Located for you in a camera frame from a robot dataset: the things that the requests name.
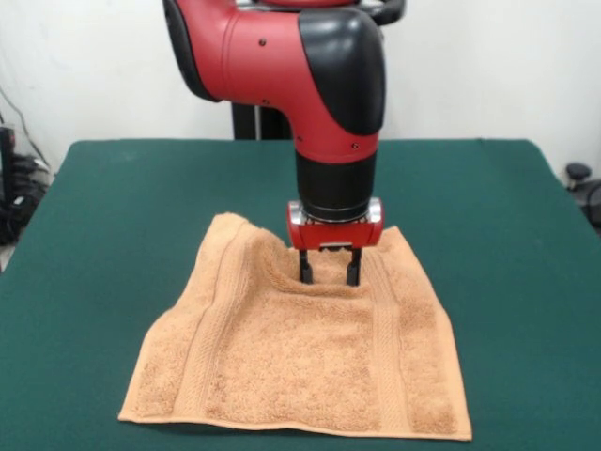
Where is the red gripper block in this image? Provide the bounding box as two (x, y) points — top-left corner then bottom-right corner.
(286, 197), (387, 288)

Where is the tan terry towel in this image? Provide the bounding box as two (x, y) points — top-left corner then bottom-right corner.
(116, 211), (473, 443)

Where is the dark green table cloth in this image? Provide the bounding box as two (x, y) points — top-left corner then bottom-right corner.
(0, 138), (601, 451)

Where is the dark grey chair base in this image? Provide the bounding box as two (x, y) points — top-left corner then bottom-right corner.
(564, 162), (601, 222)

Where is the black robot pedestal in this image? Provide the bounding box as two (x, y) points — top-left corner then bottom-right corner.
(229, 0), (406, 141)

